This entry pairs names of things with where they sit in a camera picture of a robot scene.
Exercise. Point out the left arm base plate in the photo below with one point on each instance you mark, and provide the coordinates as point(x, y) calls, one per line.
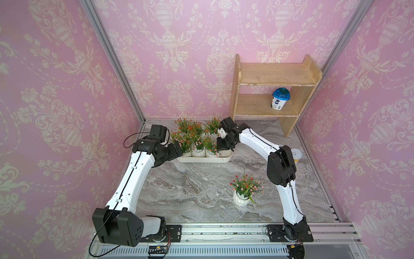
point(169, 232)

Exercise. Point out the orange flower white pot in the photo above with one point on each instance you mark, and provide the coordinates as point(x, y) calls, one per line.
point(185, 125)

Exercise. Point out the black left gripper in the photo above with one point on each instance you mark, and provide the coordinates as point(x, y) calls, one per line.
point(174, 153)

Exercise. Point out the pink flower twine pot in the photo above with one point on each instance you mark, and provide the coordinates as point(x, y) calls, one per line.
point(185, 142)

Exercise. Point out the aluminium front rail frame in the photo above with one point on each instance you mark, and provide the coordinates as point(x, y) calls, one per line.
point(332, 240)

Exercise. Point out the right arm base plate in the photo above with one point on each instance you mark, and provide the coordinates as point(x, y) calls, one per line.
point(282, 233)

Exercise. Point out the blue lid white cup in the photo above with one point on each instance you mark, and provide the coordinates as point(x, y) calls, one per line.
point(280, 97)

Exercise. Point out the cream plastic storage box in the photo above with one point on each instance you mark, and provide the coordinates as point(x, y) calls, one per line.
point(225, 158)

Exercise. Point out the pink flower front pot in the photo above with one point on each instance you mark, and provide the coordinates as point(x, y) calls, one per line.
point(198, 147)

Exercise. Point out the red flower white pot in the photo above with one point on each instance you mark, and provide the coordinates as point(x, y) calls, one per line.
point(196, 130)

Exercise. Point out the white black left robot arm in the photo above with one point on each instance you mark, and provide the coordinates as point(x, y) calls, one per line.
point(117, 223)

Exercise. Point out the red flower front pot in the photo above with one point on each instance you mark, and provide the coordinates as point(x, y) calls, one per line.
point(246, 188)

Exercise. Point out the red pink flower pot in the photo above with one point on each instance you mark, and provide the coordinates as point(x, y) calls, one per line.
point(211, 148)

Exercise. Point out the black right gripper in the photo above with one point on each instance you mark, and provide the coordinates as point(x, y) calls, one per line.
point(220, 145)

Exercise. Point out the wooden two-tier shelf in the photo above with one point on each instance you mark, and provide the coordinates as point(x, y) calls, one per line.
point(296, 81)

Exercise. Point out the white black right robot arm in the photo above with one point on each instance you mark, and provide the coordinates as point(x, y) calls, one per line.
point(281, 170)

